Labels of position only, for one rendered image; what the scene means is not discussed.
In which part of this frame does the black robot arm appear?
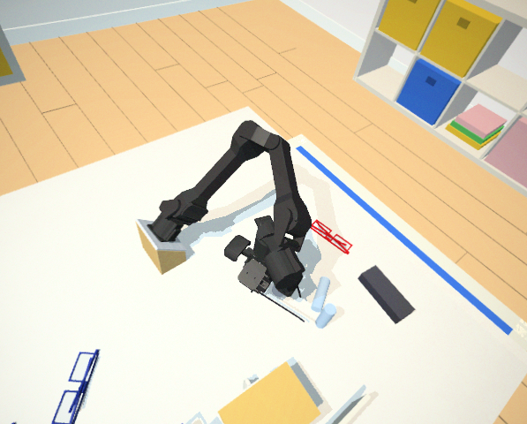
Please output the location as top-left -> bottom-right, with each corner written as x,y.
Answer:
147,120 -> 312,294

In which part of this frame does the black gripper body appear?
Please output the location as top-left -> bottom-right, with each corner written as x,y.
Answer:
224,235 -> 303,297

